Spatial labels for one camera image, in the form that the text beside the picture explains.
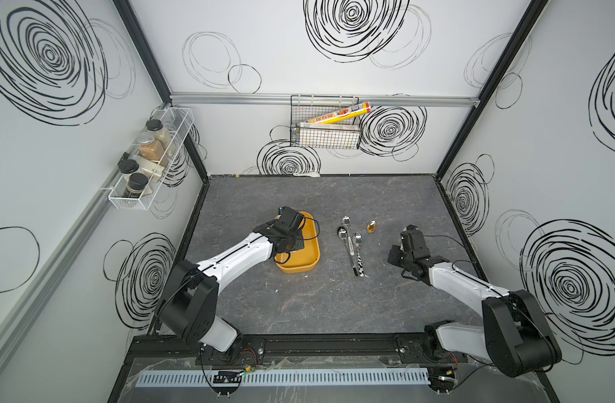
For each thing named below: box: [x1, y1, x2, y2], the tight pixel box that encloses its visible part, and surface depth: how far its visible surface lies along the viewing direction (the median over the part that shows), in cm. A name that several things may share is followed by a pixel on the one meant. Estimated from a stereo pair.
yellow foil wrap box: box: [305, 101, 372, 125], surface depth 91 cm
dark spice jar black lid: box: [118, 158, 140, 174], surface depth 65 cm
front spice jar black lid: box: [123, 172, 149, 199], surface depth 64 cm
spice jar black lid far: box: [146, 119, 174, 152], surface depth 75 cm
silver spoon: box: [341, 214, 356, 257], surface depth 102 cm
